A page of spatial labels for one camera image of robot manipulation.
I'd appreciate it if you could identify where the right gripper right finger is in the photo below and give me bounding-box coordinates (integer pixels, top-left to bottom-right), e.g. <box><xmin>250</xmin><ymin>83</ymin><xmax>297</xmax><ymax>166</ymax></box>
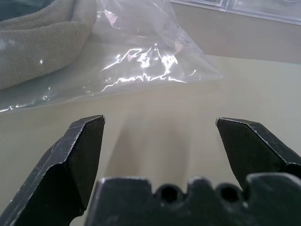
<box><xmin>215</xmin><ymin>117</ymin><xmax>301</xmax><ymax>190</ymax></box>

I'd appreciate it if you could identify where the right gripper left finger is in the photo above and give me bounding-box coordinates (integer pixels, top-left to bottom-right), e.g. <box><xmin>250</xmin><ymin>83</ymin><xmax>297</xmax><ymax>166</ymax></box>
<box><xmin>0</xmin><ymin>114</ymin><xmax>105</xmax><ymax>226</ymax></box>

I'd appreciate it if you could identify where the beige cap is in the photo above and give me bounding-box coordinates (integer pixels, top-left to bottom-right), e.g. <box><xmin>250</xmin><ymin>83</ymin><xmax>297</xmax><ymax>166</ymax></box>
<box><xmin>0</xmin><ymin>0</ymin><xmax>105</xmax><ymax>90</ymax></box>

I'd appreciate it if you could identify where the large clear plastic bag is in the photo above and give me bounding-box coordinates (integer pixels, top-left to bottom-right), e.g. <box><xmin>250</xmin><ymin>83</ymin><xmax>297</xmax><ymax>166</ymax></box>
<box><xmin>0</xmin><ymin>0</ymin><xmax>224</xmax><ymax>114</ymax></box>

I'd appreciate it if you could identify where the clear acrylic drawer organizer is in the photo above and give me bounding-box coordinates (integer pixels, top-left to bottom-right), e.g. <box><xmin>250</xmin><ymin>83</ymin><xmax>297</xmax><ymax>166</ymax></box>
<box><xmin>170</xmin><ymin>0</ymin><xmax>301</xmax><ymax>25</ymax></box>

